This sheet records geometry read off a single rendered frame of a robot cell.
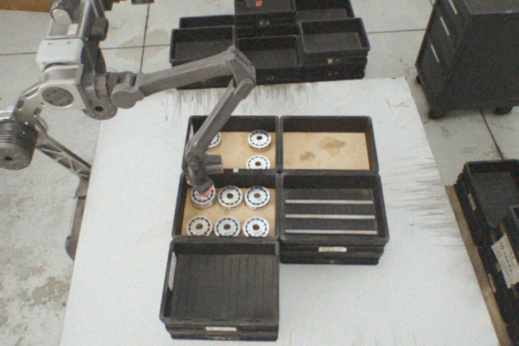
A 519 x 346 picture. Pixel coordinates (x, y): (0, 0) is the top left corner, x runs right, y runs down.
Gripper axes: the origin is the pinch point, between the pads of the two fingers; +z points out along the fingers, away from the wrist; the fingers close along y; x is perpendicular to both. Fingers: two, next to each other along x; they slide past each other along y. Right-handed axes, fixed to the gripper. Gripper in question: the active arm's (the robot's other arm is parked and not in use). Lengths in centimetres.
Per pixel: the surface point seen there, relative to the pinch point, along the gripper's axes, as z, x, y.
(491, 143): 93, -185, -52
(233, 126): 2.7, -32.7, 18.1
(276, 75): 49, -101, 61
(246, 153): 6.5, -28.4, 5.2
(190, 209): 5.9, 7.2, 0.6
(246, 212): 6.5, -8.1, -16.4
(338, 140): 8, -62, -18
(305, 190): 7.3, -33.0, -25.5
